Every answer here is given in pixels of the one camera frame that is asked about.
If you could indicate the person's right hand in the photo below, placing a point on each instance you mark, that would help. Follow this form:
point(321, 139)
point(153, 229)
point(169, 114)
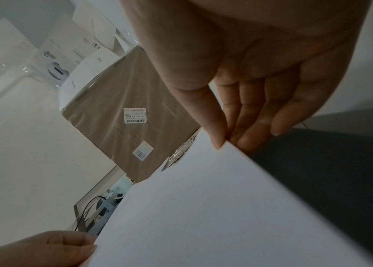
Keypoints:
point(239, 52)

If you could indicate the person's left hand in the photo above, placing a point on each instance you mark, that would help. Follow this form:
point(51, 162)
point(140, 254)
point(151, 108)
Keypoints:
point(34, 250)

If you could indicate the dark grey folder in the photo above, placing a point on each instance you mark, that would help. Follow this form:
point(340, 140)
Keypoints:
point(338, 169)

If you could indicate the thin white paper bundle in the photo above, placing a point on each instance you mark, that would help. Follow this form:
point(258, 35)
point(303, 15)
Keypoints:
point(222, 208)

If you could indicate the framed glass panel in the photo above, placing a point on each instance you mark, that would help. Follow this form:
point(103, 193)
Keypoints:
point(84, 206)

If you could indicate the large flat cardboard package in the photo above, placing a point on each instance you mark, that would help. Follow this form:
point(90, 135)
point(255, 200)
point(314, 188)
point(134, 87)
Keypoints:
point(133, 91)

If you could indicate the white printed product box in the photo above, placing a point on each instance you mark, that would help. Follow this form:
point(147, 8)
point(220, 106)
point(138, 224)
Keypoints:
point(54, 52)

